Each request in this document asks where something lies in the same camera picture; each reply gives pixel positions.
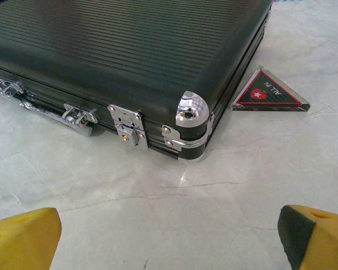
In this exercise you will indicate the triangular all-in poker token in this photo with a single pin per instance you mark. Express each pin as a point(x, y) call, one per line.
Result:
point(266, 94)

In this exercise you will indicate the black ribbed aluminium case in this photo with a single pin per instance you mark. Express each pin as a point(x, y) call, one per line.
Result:
point(115, 56)

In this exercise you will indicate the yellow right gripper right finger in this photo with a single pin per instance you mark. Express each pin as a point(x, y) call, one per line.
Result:
point(321, 242)

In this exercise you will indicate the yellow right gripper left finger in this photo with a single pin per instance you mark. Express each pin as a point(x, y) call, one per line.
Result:
point(19, 242)

